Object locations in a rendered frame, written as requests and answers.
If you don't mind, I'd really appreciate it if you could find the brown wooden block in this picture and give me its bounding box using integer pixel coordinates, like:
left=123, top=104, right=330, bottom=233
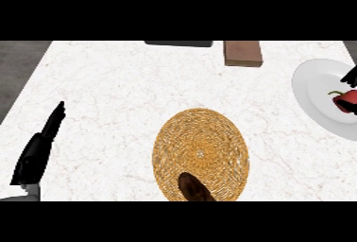
left=221, top=41, right=265, bottom=68

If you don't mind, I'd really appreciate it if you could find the woven straw oval placemat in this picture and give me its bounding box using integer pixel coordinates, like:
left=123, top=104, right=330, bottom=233
left=150, top=108, right=250, bottom=202

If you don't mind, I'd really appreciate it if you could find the dark brown elongated vegetable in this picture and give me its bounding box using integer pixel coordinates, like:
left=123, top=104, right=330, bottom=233
left=177, top=171, right=216, bottom=202

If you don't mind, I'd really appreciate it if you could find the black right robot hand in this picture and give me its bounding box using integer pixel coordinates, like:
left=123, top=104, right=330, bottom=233
left=339, top=63, right=357, bottom=116

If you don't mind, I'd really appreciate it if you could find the white round plate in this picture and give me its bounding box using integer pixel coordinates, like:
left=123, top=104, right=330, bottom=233
left=290, top=58, right=357, bottom=142

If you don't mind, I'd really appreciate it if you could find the dark grey flat object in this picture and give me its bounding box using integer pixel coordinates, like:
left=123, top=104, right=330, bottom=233
left=143, top=41, right=215, bottom=48

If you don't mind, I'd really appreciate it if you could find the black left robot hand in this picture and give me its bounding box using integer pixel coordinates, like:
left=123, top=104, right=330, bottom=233
left=10, top=100, right=66, bottom=186

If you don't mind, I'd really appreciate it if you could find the red bell pepper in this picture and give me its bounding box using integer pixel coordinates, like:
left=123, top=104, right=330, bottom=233
left=326, top=89, right=357, bottom=114

